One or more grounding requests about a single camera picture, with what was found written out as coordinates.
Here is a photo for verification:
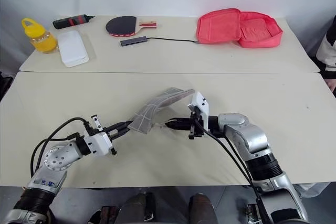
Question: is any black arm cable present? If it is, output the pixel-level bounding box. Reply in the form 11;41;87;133
29;117;89;180
193;115;274;224

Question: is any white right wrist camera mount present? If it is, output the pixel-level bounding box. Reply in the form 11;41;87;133
187;91;211;132

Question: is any dark rounded shape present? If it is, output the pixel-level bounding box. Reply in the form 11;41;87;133
188;194;219;224

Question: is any white plastic box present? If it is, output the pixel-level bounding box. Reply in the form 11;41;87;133
57;30;90;68

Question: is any person in white black jacket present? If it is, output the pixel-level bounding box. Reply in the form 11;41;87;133
316;21;336;80

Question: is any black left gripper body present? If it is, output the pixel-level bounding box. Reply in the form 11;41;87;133
83;114;118;156

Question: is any open red fabric pouch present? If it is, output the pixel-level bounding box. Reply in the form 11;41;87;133
196;7;285;49

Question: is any table tennis paddle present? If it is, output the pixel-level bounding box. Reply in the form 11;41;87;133
105;15;159;38

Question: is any yellow-lidded jar of orange liquid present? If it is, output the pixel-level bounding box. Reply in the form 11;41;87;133
20;18;59;55

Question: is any black and red marker bottle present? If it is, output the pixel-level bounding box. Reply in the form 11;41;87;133
52;14;96;29

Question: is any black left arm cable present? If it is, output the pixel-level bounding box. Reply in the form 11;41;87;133
29;117;89;180

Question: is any black USB hub cable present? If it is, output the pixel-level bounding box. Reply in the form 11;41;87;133
145;36;201;44

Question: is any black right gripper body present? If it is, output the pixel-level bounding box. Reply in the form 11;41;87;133
187;110;205;140

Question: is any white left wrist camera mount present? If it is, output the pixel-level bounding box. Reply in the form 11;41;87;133
83;132;111;157

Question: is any grey USB hub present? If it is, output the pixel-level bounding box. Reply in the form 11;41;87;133
120;36;148;48

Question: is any grey plaid pouch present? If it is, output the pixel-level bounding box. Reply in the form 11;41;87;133
128;86;195;134

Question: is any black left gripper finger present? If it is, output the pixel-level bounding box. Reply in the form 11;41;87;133
105;121;132;133
108;125;130;141

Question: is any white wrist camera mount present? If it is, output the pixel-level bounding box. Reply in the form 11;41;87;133
83;132;111;157
187;91;211;132

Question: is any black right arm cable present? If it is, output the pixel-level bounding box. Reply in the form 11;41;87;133
193;115;274;224

